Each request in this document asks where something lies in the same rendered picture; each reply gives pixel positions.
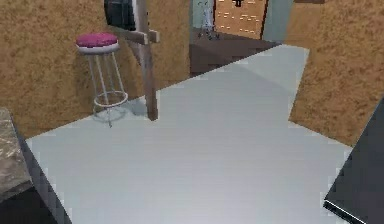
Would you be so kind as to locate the wooden easel stand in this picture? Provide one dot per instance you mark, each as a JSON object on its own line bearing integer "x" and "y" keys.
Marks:
{"x": 146, "y": 60}

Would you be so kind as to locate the pink cushioned metal stool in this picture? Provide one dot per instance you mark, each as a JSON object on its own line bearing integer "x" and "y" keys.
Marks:
{"x": 96, "y": 41}

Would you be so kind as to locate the black cabinet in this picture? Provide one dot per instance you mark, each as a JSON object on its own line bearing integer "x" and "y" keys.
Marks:
{"x": 361, "y": 180}

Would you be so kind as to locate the grey stone counter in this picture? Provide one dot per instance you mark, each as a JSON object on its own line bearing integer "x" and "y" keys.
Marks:
{"x": 11, "y": 156}

